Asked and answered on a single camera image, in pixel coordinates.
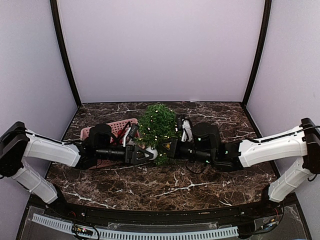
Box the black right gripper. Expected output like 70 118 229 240
158 136 215 166

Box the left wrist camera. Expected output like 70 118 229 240
122 123 139 147

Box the white slotted cable duct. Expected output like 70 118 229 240
31 213 239 240

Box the fairy light string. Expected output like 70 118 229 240
139 106 181 161

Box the small green christmas tree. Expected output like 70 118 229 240
135 103 181 166

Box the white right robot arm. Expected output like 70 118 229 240
161 118 320 217

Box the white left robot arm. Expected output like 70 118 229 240
0 121 158 218

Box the white ball ornament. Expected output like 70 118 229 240
144 146 158 160

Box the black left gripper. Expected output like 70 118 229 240
96 144 154 166

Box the pink plastic basket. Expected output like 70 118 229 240
80 118 138 170

